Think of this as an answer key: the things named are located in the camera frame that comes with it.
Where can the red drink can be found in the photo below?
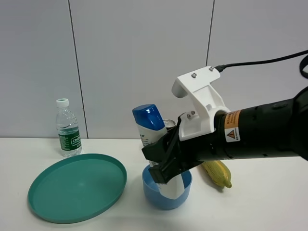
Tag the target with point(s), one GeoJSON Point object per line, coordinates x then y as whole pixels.
{"type": "Point", "coordinates": [169, 124]}

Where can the clear plastic water bottle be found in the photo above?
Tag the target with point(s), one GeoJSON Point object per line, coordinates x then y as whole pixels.
{"type": "Point", "coordinates": [67, 129]}

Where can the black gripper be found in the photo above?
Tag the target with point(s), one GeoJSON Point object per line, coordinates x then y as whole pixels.
{"type": "Point", "coordinates": [173, 156]}

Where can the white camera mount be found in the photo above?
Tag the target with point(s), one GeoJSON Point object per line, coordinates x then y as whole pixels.
{"type": "Point", "coordinates": [206, 101]}

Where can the blue plastic bowl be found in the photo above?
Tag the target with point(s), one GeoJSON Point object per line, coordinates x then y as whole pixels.
{"type": "Point", "coordinates": [154, 197]}

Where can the yellow green corn cob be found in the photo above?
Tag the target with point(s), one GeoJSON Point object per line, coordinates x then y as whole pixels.
{"type": "Point", "coordinates": [218, 172]}

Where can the green round plate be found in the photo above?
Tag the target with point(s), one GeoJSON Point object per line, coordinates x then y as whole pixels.
{"type": "Point", "coordinates": [78, 188]}

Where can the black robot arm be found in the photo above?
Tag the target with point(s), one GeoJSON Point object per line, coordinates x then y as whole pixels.
{"type": "Point", "coordinates": [272, 130]}

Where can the white blue shampoo bottle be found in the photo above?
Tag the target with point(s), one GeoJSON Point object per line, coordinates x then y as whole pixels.
{"type": "Point", "coordinates": [151, 128]}

